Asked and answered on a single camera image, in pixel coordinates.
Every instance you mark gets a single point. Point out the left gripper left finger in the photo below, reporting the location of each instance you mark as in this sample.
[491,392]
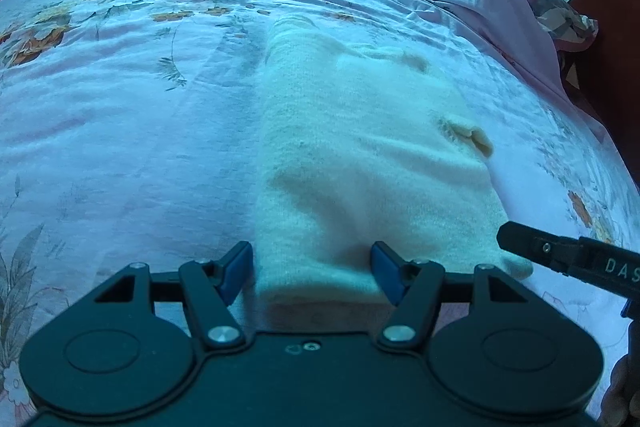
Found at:
[135,343]

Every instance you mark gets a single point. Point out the pink blanket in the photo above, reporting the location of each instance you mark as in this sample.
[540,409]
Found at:
[509,26]

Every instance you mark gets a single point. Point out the red white headboard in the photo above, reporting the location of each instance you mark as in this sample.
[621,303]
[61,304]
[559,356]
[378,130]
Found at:
[603,80]

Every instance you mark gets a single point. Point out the cream knit sweater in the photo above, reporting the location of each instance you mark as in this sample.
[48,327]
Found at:
[360,145]

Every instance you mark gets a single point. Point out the person right hand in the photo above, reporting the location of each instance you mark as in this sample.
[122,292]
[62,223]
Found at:
[615,409]

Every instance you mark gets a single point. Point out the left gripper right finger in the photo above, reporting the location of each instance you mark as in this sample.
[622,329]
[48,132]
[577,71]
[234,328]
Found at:
[481,346]

